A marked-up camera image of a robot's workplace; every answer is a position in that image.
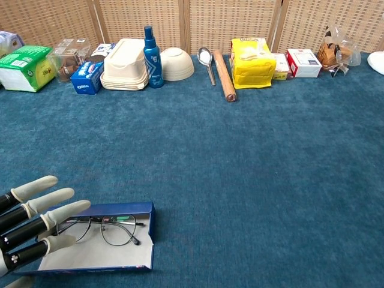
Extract blue Oreo box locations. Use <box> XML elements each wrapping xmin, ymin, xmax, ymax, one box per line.
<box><xmin>70</xmin><ymin>61</ymin><xmax>104</xmax><ymax>95</ymax></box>

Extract metal spoon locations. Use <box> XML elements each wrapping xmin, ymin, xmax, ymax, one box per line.
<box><xmin>197</xmin><ymin>47</ymin><xmax>217</xmax><ymax>86</ymax></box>

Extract beige lidded lunch container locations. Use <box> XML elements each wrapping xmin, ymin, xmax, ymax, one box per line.
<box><xmin>100</xmin><ymin>38</ymin><xmax>149</xmax><ymax>91</ymax></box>

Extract yellow biscuit bag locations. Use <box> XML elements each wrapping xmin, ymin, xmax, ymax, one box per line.
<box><xmin>230</xmin><ymin>37</ymin><xmax>277</xmax><ymax>90</ymax></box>

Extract green tissue pack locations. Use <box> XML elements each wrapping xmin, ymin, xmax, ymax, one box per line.
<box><xmin>0</xmin><ymin>45</ymin><xmax>57</xmax><ymax>93</ymax></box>

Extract small pink box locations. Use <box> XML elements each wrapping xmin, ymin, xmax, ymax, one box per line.
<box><xmin>271</xmin><ymin>53</ymin><xmax>293</xmax><ymax>81</ymax></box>

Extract blue spray bottle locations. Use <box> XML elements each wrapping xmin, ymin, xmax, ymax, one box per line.
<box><xmin>143</xmin><ymin>25</ymin><xmax>165</xmax><ymax>89</ymax></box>

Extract white blue tissue pack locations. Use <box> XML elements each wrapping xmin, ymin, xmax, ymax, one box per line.
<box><xmin>0</xmin><ymin>31</ymin><xmax>25</xmax><ymax>58</ymax></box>

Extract blue felt table cloth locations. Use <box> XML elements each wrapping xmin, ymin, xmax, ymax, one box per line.
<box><xmin>0</xmin><ymin>52</ymin><xmax>384</xmax><ymax>288</ymax></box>

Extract white foam mannequin head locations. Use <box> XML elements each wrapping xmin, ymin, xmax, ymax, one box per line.
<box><xmin>367</xmin><ymin>51</ymin><xmax>384</xmax><ymax>76</ymax></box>

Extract wooden rolling pin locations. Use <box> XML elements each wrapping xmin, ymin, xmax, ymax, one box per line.
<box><xmin>212</xmin><ymin>49</ymin><xmax>238</xmax><ymax>103</ymax></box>

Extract white blue Oreo packet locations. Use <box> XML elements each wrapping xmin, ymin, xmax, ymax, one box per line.
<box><xmin>91</xmin><ymin>43</ymin><xmax>116</xmax><ymax>63</ymax></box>

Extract white red box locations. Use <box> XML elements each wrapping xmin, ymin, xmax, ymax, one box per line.
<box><xmin>285</xmin><ymin>49</ymin><xmax>323</xmax><ymax>79</ymax></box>

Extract beige upturned bowl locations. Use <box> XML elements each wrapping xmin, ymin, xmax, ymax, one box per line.
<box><xmin>160</xmin><ymin>47</ymin><xmax>195</xmax><ymax>82</ymax></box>

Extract eyeglasses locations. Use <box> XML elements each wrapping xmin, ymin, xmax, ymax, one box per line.
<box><xmin>56</xmin><ymin>214</ymin><xmax>145</xmax><ymax>247</ymax></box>

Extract clear plastic snack box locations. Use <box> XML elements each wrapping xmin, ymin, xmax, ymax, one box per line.
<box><xmin>47</xmin><ymin>38</ymin><xmax>92</xmax><ymax>84</ymax></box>

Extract wicker folding screen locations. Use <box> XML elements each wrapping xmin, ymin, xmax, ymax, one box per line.
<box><xmin>0</xmin><ymin>0</ymin><xmax>384</xmax><ymax>55</ymax></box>

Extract clear bag of pastries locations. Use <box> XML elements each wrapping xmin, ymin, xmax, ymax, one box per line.
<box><xmin>317</xmin><ymin>25</ymin><xmax>362</xmax><ymax>78</ymax></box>

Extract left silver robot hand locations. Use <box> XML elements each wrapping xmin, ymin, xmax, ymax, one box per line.
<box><xmin>0</xmin><ymin>175</ymin><xmax>92</xmax><ymax>288</ymax></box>

